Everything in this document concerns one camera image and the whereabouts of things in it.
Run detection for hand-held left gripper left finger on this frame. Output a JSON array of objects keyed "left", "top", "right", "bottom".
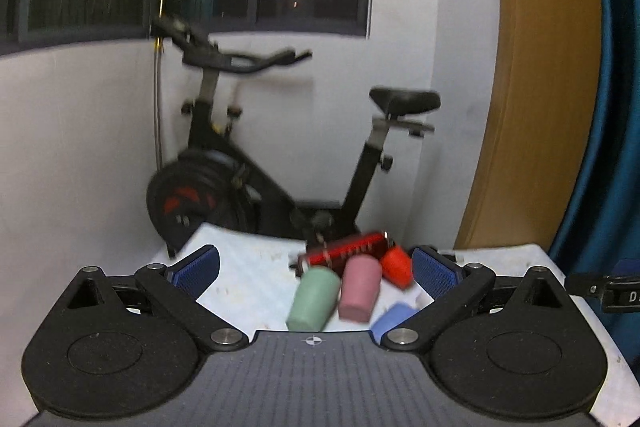
[{"left": 65, "top": 245, "right": 250, "bottom": 353}]

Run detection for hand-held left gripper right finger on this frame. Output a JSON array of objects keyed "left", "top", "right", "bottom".
[{"left": 382, "top": 245, "right": 567, "bottom": 354}]

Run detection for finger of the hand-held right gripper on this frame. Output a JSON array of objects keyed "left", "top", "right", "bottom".
[{"left": 570, "top": 272, "right": 607, "bottom": 297}]

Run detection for red cup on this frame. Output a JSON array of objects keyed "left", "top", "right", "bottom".
[{"left": 380, "top": 246, "right": 415, "bottom": 291}]

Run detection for blue cup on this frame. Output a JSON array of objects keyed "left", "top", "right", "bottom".
[{"left": 371, "top": 302, "right": 421, "bottom": 342}]

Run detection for pink cup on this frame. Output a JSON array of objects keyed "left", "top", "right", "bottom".
[{"left": 337, "top": 254, "right": 384, "bottom": 323}]

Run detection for green cup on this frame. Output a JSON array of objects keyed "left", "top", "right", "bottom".
[{"left": 286, "top": 266, "right": 342, "bottom": 332}]

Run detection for black exercise bike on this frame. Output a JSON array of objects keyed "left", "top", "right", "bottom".
[{"left": 146, "top": 14, "right": 442, "bottom": 259}]

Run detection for red can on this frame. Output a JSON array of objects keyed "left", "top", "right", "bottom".
[{"left": 297, "top": 231, "right": 396, "bottom": 279}]

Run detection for thin metal pole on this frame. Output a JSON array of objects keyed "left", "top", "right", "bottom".
[{"left": 152, "top": 0, "right": 169, "bottom": 170}]

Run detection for blue curtain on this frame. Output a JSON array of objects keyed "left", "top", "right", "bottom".
[{"left": 547, "top": 0, "right": 640, "bottom": 279}]

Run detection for wooden panel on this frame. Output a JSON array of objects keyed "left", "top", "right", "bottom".
[{"left": 454, "top": 0, "right": 604, "bottom": 251}]

